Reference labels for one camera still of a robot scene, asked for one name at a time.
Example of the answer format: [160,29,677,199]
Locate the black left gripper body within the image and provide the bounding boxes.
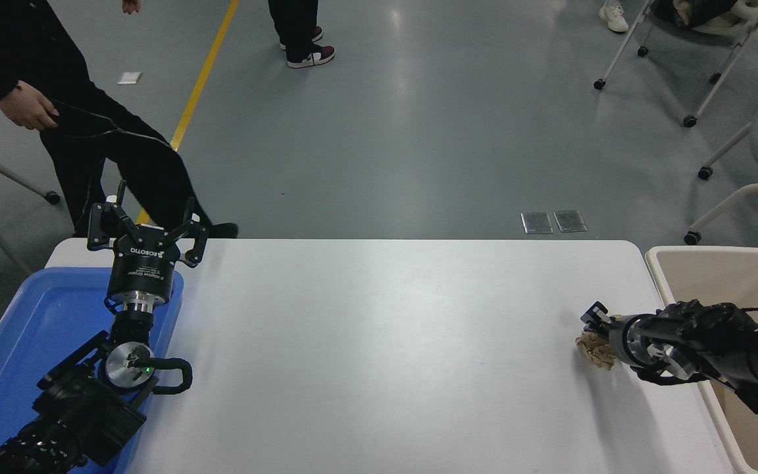
[105,225,183,306]

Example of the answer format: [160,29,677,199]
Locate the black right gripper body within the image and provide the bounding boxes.
[599,315,628,364]

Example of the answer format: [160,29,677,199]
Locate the tan paper ball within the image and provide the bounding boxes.
[574,331,617,371]

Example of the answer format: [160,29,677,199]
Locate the thin black cable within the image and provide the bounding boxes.
[47,97,179,151]

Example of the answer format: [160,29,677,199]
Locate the person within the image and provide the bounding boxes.
[599,0,630,34]
[268,0,336,69]
[0,0,239,239]

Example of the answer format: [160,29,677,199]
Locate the metal floor plate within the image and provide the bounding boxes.
[521,212,554,235]
[553,210,588,233]

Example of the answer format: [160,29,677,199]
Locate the large pale bin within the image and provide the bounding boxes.
[644,246,758,474]

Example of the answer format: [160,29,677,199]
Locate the blue plastic tray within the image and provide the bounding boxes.
[0,267,184,474]

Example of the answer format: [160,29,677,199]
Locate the white-framed chair with casters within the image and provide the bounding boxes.
[594,0,758,128]

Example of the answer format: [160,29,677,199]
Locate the dark and white bundle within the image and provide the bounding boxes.
[652,0,758,35]

